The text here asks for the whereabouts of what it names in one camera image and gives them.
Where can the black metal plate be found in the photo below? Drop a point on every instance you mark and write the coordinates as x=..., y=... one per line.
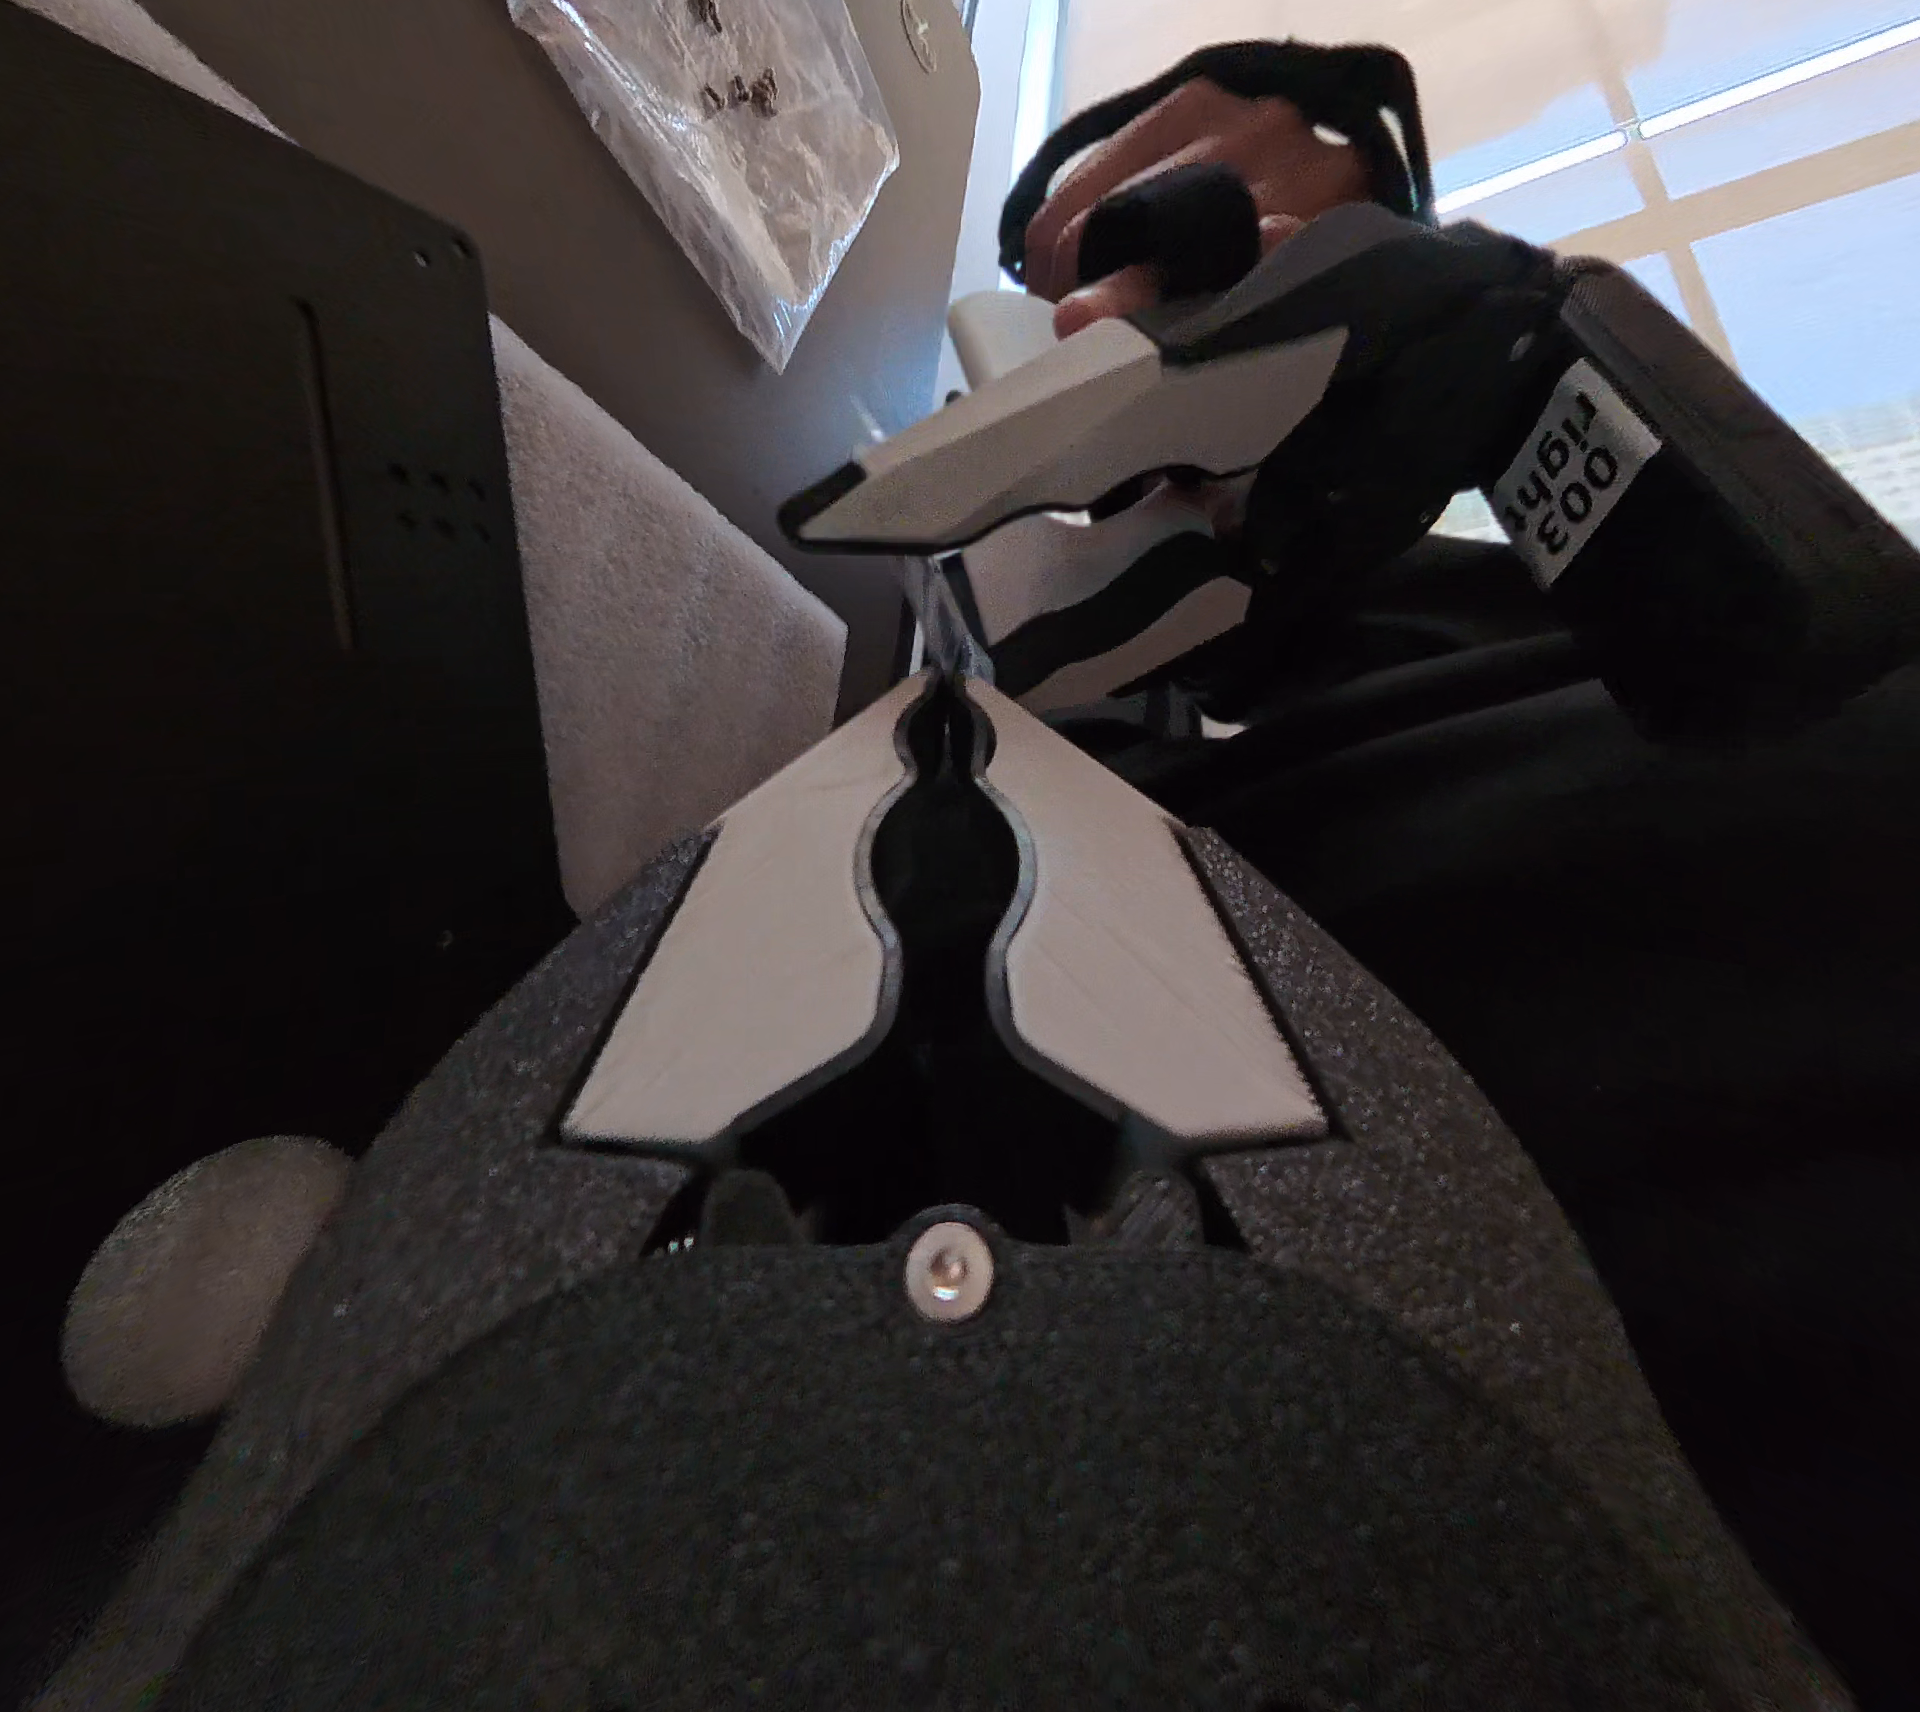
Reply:
x=225, y=542

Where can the large window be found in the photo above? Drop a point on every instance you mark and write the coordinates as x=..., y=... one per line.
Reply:
x=1801, y=302

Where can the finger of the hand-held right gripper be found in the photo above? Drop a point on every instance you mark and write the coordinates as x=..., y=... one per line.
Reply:
x=1050, y=422
x=1081, y=564

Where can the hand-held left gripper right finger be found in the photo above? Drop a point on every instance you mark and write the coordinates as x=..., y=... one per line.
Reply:
x=1155, y=976

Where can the person's right hand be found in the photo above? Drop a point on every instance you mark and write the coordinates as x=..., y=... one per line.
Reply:
x=1245, y=145

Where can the round white foam piece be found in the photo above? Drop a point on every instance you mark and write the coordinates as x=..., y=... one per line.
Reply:
x=180, y=1293

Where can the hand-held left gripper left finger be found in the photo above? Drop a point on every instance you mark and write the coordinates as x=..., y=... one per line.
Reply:
x=750, y=962

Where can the clear bag with dark screws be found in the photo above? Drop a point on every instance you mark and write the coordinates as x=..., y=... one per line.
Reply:
x=720, y=182

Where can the person's black clothing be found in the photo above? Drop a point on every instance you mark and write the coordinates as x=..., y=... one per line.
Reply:
x=1650, y=1067

